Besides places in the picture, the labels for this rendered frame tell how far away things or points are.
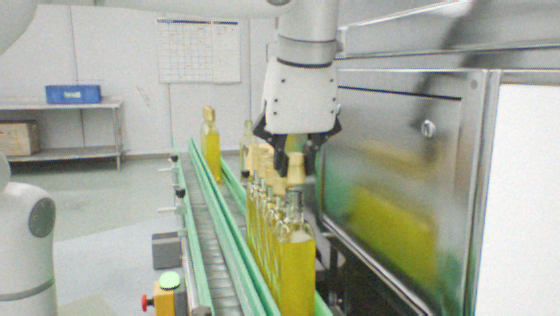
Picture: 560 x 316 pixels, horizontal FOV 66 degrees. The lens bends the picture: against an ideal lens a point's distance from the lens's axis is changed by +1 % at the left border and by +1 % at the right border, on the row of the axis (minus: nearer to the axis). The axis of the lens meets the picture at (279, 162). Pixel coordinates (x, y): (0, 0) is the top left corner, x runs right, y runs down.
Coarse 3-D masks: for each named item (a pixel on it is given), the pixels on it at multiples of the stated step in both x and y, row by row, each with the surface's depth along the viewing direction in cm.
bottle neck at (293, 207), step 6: (294, 186) 66; (288, 192) 64; (294, 192) 64; (300, 192) 64; (288, 198) 64; (294, 198) 64; (300, 198) 64; (288, 204) 64; (294, 204) 64; (300, 204) 64; (288, 210) 64; (294, 210) 64; (300, 210) 65; (288, 216) 65; (294, 216) 64; (300, 216) 65
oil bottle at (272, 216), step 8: (272, 208) 72; (272, 216) 70; (280, 216) 69; (264, 224) 73; (272, 224) 69; (264, 232) 73; (272, 232) 69; (264, 240) 74; (272, 240) 69; (264, 248) 74; (272, 248) 70; (264, 256) 75; (272, 256) 70; (264, 264) 75; (272, 264) 70; (264, 272) 75; (272, 272) 71; (272, 280) 71; (272, 288) 71
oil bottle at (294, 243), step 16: (288, 224) 64; (304, 224) 65; (288, 240) 63; (304, 240) 64; (288, 256) 64; (304, 256) 65; (288, 272) 64; (304, 272) 65; (288, 288) 65; (304, 288) 66; (288, 304) 66; (304, 304) 66
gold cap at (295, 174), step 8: (296, 152) 65; (288, 160) 62; (296, 160) 62; (304, 160) 63; (288, 168) 63; (296, 168) 62; (304, 168) 63; (288, 176) 63; (296, 176) 63; (304, 176) 64; (288, 184) 63; (296, 184) 63
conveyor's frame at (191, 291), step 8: (184, 152) 231; (168, 160) 228; (176, 200) 147; (176, 216) 161; (184, 240) 112; (184, 248) 108; (184, 256) 103; (184, 264) 99; (192, 264) 98; (192, 272) 95; (192, 280) 91; (192, 288) 88; (192, 296) 85; (192, 304) 82
